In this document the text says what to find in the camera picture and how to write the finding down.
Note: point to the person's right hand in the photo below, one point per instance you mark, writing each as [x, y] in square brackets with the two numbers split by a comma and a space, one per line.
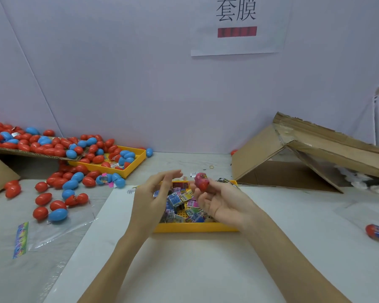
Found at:
[230, 208]

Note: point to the person's left hand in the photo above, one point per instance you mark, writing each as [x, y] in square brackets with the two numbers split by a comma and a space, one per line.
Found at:
[148, 211]

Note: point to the single red plastic egg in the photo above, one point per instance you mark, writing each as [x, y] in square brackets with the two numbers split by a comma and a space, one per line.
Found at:
[202, 181]

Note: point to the pile of plastic eggs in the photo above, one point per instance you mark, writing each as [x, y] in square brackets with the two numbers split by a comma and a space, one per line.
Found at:
[57, 145]

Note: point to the person's left forearm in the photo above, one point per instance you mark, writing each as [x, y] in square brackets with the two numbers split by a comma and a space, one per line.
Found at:
[110, 274]

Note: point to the person's right forearm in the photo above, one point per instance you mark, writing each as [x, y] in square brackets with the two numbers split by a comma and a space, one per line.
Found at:
[297, 265]

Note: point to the yellow plastic tray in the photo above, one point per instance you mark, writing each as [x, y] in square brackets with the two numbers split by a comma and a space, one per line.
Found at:
[189, 227]

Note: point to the yellow tray under eggs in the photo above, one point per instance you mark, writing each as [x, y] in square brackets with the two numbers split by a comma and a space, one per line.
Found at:
[136, 162]

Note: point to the torn flattened cardboard box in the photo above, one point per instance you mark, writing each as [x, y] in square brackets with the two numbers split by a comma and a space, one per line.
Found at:
[259, 151]

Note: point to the clear bag with coloured label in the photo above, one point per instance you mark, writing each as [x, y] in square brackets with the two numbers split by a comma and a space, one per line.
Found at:
[47, 233]

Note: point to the clear plastic sheet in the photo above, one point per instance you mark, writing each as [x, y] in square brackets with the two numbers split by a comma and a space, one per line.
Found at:
[360, 214]

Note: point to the white crumpled plastic scraps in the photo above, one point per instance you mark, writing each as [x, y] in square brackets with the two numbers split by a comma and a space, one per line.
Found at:
[363, 179]

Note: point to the brown cardboard sheet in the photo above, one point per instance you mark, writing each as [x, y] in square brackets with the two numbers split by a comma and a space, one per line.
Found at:
[19, 151]

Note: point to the white paper sign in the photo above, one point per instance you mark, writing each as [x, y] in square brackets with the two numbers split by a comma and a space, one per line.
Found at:
[240, 34]

